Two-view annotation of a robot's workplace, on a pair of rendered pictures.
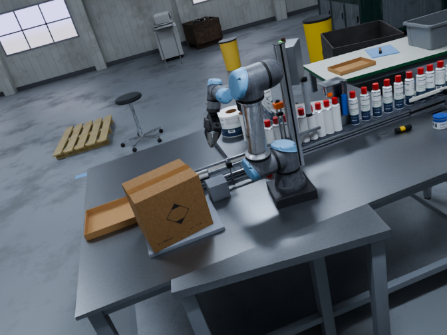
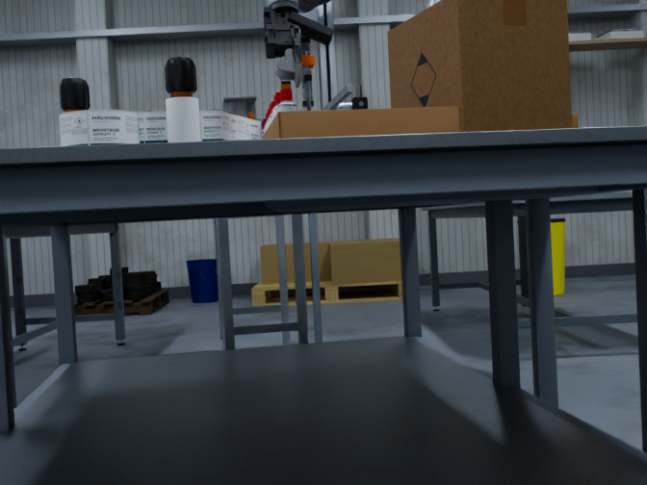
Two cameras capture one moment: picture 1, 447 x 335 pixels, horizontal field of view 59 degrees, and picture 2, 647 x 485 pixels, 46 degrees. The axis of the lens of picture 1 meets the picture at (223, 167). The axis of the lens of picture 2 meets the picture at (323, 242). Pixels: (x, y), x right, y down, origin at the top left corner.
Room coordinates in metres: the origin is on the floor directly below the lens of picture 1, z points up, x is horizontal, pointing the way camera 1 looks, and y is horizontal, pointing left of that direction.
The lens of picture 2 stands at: (1.90, 1.85, 0.72)
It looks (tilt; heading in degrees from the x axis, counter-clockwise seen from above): 2 degrees down; 270
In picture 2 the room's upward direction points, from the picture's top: 3 degrees counter-clockwise
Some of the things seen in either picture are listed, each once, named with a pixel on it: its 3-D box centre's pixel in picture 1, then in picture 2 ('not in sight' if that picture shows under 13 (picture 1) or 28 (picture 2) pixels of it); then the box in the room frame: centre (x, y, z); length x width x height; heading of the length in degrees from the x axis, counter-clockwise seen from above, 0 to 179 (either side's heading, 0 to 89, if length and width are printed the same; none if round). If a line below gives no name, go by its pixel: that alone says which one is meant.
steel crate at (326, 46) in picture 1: (360, 61); not in sight; (4.93, -2.08, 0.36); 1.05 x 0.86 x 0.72; 172
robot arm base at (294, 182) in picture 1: (289, 175); not in sight; (1.64, -0.29, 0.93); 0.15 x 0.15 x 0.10
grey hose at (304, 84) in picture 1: (306, 97); (306, 72); (1.94, -0.52, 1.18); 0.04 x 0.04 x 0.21
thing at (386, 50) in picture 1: (381, 51); not in sight; (3.63, -1.74, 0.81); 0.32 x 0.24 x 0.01; 167
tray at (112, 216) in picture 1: (113, 215); (350, 136); (1.85, 0.64, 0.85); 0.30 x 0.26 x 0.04; 99
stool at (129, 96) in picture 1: (134, 119); not in sight; (5.14, 1.00, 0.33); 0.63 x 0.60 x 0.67; 178
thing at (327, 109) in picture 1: (328, 117); not in sight; (2.06, -0.66, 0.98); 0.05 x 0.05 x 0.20
